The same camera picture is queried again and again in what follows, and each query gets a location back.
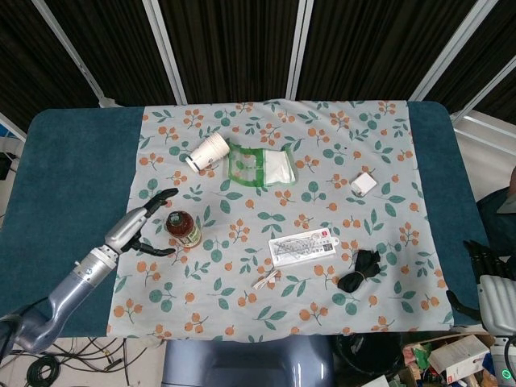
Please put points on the aluminium partition post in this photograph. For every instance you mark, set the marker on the aluminium partition post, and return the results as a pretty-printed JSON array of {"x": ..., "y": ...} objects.
[
  {"x": 447, "y": 52},
  {"x": 165, "y": 52},
  {"x": 300, "y": 48},
  {"x": 72, "y": 52},
  {"x": 483, "y": 90}
]

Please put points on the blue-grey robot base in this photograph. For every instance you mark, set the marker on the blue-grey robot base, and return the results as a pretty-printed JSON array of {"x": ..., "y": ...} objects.
[{"x": 242, "y": 363}]

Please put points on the teal table cover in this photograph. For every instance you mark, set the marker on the teal table cover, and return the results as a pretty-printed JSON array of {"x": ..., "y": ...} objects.
[{"x": 72, "y": 161}]

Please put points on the black ribbed partition panel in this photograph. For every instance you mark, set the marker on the black ribbed partition panel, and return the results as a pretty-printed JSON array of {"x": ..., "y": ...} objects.
[
  {"x": 230, "y": 48},
  {"x": 483, "y": 40},
  {"x": 28, "y": 60},
  {"x": 371, "y": 44},
  {"x": 113, "y": 44}
]

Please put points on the black trash bin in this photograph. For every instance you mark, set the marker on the black trash bin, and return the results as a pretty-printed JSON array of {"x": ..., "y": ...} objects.
[{"x": 367, "y": 356}]

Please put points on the white paper cup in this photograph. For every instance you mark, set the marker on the white paper cup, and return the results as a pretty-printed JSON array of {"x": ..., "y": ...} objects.
[{"x": 207, "y": 151}]

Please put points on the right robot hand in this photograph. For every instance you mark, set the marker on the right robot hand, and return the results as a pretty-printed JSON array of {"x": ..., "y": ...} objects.
[{"x": 498, "y": 298}]

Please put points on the white packaged card item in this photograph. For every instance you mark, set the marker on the white packaged card item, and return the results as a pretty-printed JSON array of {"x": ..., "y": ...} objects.
[{"x": 302, "y": 248}]

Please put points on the brown cardboard box of clutter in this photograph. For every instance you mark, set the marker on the brown cardboard box of clutter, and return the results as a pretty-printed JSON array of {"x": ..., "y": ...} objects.
[{"x": 415, "y": 350}]

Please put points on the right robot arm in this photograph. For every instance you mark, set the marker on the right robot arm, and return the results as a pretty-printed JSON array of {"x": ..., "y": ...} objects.
[{"x": 502, "y": 360}]

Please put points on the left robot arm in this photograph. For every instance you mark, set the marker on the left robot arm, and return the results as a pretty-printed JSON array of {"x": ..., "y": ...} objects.
[{"x": 76, "y": 286}]

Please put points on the white charger adapter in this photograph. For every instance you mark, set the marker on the white charger adapter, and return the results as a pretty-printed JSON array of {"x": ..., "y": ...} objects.
[{"x": 363, "y": 184}]

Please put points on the floral tablecloth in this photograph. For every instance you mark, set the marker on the floral tablecloth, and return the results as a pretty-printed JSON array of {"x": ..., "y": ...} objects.
[{"x": 282, "y": 314}]

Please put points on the white cardboard box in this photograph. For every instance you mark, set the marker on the white cardboard box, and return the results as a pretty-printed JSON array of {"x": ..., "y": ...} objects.
[{"x": 457, "y": 356}]

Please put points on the brown tea plastic bottle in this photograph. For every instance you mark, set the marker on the brown tea plastic bottle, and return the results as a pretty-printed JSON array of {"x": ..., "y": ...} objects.
[{"x": 181, "y": 227}]

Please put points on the person in dark clothes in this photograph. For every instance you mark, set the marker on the person in dark clothes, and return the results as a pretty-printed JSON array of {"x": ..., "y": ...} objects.
[{"x": 496, "y": 217}]

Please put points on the small white wrapper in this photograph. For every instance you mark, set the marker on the small white wrapper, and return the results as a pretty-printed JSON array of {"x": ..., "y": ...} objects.
[{"x": 266, "y": 280}]

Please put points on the green clear zip bag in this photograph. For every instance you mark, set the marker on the green clear zip bag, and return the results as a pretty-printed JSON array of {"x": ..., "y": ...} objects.
[{"x": 258, "y": 165}]

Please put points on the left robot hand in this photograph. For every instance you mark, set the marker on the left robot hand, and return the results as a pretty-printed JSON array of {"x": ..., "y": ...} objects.
[{"x": 125, "y": 230}]

